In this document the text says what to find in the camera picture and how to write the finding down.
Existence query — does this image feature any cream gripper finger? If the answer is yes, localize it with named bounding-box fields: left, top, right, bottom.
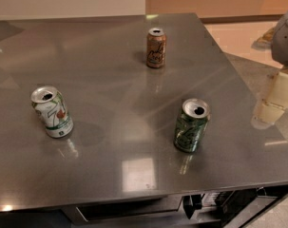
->
left=254, top=67, right=288, bottom=124

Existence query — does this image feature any green soda can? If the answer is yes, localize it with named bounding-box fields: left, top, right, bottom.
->
left=174, top=98, right=211, bottom=153

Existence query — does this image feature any orange soda can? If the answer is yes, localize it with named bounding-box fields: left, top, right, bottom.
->
left=146, top=28, right=166, bottom=68

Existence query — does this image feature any white 7up can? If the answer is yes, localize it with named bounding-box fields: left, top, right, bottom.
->
left=30, top=85, right=73, bottom=138

